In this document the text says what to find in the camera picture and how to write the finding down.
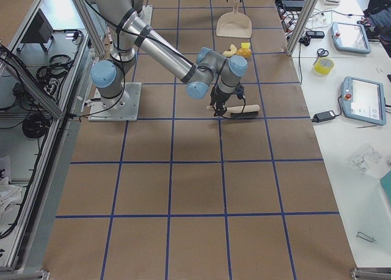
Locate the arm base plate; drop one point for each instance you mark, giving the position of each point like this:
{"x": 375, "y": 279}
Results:
{"x": 117, "y": 109}

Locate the beige plastic dustpan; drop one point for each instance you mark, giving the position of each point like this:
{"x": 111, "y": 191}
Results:
{"x": 234, "y": 24}

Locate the yellow tape roll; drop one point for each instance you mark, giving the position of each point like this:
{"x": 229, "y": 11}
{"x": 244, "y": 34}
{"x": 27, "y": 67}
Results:
{"x": 323, "y": 66}

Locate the near teach pendant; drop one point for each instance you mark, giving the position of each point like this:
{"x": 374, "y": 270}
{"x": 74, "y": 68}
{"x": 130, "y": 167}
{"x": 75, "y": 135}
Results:
{"x": 364, "y": 100}

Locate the far teach pendant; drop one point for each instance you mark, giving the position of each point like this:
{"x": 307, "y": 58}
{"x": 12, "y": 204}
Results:
{"x": 350, "y": 38}

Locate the pale melon rind slice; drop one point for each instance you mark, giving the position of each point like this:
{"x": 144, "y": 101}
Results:
{"x": 231, "y": 52}

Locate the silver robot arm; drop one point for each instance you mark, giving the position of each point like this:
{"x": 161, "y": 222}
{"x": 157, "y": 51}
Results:
{"x": 212, "y": 73}

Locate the beige hand brush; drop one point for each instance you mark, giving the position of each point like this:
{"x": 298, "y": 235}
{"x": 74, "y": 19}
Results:
{"x": 239, "y": 111}

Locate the aluminium frame post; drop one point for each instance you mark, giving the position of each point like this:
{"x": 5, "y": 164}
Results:
{"x": 300, "y": 25}

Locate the black handled scissors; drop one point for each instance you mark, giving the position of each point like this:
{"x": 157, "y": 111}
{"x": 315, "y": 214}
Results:
{"x": 321, "y": 52}

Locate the teach pendant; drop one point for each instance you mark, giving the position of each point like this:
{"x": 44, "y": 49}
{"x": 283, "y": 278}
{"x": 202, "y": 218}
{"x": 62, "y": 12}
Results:
{"x": 350, "y": 38}
{"x": 364, "y": 100}

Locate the black power adapter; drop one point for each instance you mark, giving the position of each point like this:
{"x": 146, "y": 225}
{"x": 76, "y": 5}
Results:
{"x": 324, "y": 116}

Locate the brown potato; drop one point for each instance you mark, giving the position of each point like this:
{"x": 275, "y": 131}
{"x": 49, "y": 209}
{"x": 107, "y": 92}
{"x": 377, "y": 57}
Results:
{"x": 244, "y": 52}

